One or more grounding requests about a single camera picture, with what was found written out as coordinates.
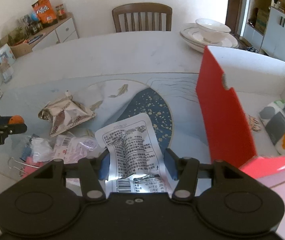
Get cardboard box on shelf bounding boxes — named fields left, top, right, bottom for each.
left=255, top=9, right=269, bottom=30

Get metal binder clip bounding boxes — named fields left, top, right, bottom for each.
left=8, top=156, right=29, bottom=178

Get silver snack packet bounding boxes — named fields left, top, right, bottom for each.
left=38, top=90, right=96, bottom=137

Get dark patterned cloth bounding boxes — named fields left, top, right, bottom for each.
left=239, top=40, right=258, bottom=53

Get glass plant tank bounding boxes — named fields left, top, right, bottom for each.
left=0, top=17, right=33, bottom=48

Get small orange object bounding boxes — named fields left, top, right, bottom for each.
left=9, top=115, right=25, bottom=125

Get orange snack bag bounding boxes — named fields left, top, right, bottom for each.
left=32, top=0, right=58, bottom=25

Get grey blue cabinet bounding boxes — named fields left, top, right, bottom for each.
left=261, top=5, right=285, bottom=67

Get red cardboard box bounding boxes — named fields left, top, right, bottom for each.
left=195, top=45, right=285, bottom=188

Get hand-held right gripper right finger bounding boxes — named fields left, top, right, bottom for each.
left=164, top=148, right=243, bottom=203

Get white printed snack packet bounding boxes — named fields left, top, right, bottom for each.
left=95, top=112, right=169, bottom=194

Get small cardboard box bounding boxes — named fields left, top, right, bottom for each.
left=8, top=39, right=33, bottom=57

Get blue fish print placemat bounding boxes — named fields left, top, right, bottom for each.
left=0, top=72, right=211, bottom=188

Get blue white packet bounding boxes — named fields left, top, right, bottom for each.
left=18, top=13, right=40, bottom=27

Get white gold-rimmed bowl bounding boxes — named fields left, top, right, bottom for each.
left=195, top=18, right=232, bottom=43

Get dark glass jars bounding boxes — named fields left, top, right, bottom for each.
left=28, top=21, right=44, bottom=35

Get grey orange printed tissue pack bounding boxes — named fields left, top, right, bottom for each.
left=259, top=100, right=285, bottom=155

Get dark wooden door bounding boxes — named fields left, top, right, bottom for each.
left=226, top=0, right=248, bottom=37

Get white marble desktop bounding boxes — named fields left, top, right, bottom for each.
left=0, top=31, right=285, bottom=240

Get pink white plastic wrapper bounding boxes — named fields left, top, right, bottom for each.
left=53, top=133, right=100, bottom=163

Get white wooden sideboard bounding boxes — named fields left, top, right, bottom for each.
left=0, top=12, right=79, bottom=58

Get white gold-rimmed plate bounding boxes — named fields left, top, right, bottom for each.
left=181, top=34, right=238, bottom=53

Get stacked white plates and bowl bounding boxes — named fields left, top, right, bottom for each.
left=180, top=23, right=239, bottom=48

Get blue printed paper cup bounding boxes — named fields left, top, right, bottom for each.
left=0, top=44, right=17, bottom=67

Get blue round dish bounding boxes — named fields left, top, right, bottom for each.
left=27, top=34, right=44, bottom=43

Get wooden shelf unit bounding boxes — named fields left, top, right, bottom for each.
left=242, top=0, right=279, bottom=40

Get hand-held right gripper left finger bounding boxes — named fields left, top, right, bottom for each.
left=34, top=150, right=110, bottom=204

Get brown wooden chair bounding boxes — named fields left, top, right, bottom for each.
left=112, top=3, right=173, bottom=33

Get small striped wrapper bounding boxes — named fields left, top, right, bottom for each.
left=247, top=114, right=262, bottom=132

